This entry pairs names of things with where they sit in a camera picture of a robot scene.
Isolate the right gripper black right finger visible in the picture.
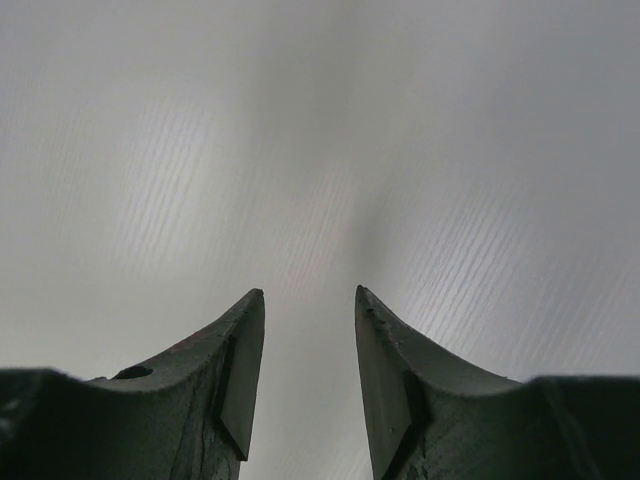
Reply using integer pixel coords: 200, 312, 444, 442
355, 287, 639, 479

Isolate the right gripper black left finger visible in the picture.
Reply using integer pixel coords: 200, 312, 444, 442
1, 289, 265, 479

